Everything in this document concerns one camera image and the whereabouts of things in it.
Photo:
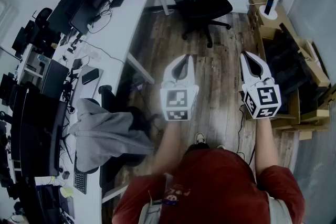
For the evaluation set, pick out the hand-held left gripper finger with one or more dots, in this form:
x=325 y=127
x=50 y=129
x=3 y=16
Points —
x=191 y=70
x=169 y=70

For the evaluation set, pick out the person's red shirt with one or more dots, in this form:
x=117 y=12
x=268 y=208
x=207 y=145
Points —
x=218 y=191

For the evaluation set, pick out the person's white shoe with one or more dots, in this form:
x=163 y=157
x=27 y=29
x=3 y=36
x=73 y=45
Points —
x=200 y=137

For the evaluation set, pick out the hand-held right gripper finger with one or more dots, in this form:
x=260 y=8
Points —
x=265 y=69
x=246 y=70

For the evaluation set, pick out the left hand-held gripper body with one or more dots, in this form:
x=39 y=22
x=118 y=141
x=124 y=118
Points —
x=178 y=98

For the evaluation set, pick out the open cardboard box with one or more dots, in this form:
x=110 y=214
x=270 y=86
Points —
x=312 y=68

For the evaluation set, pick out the black flat monitor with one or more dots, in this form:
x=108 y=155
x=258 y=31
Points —
x=65 y=11

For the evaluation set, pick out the person's right forearm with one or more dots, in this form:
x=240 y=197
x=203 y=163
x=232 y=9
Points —
x=265 y=144

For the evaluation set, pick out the grey hoodie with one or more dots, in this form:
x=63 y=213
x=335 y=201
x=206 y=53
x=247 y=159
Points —
x=105 y=136

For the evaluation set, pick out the black foam insert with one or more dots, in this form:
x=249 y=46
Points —
x=286 y=65

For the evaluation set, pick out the black chair with armrest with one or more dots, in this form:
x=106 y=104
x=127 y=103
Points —
x=136 y=118

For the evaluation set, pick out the black rectangular device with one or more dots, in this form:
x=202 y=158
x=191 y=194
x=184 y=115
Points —
x=90 y=76

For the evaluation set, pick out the person's black trousers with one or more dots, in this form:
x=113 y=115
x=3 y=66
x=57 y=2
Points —
x=197 y=147

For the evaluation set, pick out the grey laptop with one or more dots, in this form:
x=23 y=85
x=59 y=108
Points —
x=86 y=89

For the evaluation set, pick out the small black keyboard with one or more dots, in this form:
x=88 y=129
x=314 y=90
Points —
x=80 y=178

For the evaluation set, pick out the dark grey monitor back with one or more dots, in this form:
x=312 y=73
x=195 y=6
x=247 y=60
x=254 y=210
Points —
x=54 y=80

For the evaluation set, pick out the black mesh office chair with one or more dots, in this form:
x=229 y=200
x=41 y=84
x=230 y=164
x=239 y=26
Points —
x=207 y=9

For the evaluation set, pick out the white shelf unit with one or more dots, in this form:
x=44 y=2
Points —
x=32 y=68

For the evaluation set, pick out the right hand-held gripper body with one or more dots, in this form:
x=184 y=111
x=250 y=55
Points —
x=265 y=98

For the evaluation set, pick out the large curved black monitor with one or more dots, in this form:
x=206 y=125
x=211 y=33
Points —
x=39 y=133

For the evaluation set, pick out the person's left forearm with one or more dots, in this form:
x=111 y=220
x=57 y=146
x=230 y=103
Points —
x=169 y=144

